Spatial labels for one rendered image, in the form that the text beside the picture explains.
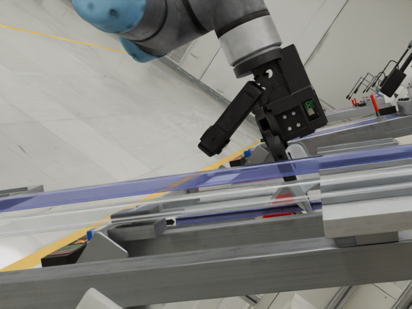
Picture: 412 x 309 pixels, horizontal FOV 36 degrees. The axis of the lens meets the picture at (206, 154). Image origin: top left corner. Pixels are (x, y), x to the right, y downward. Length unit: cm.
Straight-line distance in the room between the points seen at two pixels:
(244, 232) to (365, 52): 886
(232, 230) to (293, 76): 21
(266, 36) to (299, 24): 881
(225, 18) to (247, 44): 4
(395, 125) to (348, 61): 739
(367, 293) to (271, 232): 155
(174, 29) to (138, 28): 8
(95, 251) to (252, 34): 33
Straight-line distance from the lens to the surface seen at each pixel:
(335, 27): 961
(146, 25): 77
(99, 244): 77
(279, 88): 83
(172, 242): 79
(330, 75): 956
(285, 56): 83
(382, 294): 229
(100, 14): 72
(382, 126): 220
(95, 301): 51
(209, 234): 77
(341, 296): 225
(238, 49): 82
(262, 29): 82
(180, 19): 84
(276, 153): 80
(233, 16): 82
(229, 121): 83
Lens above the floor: 104
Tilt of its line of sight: 11 degrees down
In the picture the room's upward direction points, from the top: 33 degrees clockwise
